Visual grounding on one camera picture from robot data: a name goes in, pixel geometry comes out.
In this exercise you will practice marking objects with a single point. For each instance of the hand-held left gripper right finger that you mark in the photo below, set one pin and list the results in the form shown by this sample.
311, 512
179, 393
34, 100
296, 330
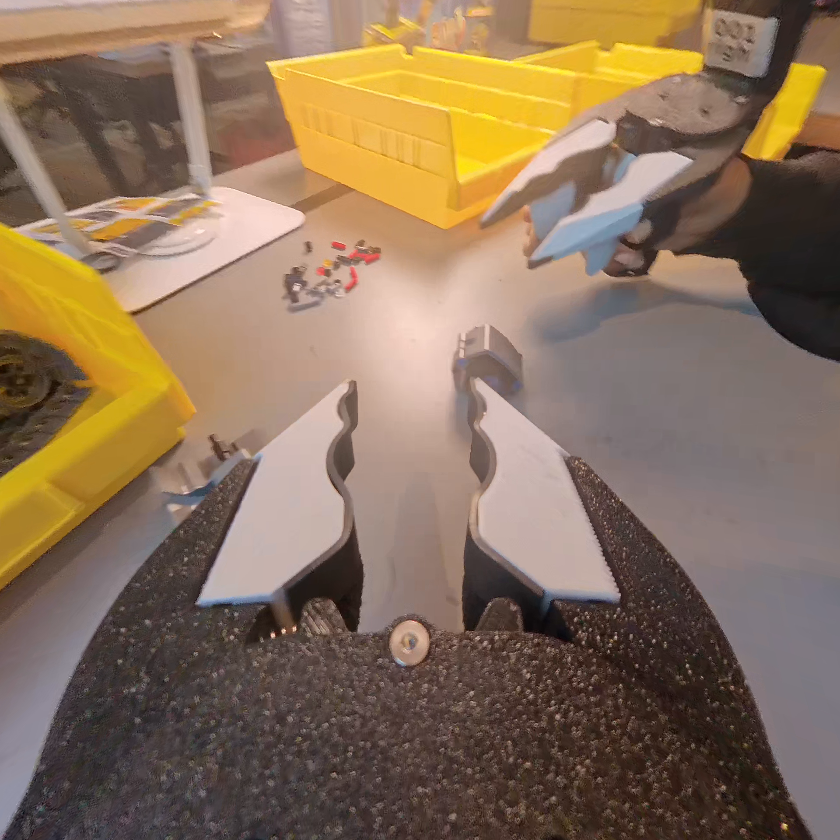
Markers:
544, 518

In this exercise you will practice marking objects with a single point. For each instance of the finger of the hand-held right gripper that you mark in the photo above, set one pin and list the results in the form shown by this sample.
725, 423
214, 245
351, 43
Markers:
610, 210
558, 161

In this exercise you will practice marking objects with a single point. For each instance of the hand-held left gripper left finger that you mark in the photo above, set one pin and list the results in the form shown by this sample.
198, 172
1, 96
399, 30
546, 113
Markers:
282, 518

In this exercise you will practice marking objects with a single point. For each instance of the yellow plastic bin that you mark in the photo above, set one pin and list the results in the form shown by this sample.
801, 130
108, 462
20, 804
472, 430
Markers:
394, 170
787, 98
79, 472
610, 19

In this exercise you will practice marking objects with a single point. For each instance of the grey toy eye module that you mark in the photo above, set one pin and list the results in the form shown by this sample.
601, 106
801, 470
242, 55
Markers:
492, 354

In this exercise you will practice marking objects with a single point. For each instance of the pile of small toy pieces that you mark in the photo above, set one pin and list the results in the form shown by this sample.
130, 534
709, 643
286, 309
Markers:
353, 279

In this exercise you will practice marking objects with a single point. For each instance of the person's right forearm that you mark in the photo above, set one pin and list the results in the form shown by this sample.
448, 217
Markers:
794, 249

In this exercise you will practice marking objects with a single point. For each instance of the grey desk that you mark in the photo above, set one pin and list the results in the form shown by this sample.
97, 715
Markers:
656, 426

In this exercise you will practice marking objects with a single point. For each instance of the grey toy plate assembly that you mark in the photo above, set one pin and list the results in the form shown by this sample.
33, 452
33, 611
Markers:
226, 463

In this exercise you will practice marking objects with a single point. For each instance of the yellow toy robot vehicle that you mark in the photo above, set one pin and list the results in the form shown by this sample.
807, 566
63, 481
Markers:
26, 374

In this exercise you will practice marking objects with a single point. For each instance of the white wooden book stand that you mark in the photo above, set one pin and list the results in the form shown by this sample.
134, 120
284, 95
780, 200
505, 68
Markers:
229, 223

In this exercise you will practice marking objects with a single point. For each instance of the yellow sticker sheet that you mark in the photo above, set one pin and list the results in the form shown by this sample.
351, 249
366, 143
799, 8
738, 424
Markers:
131, 220

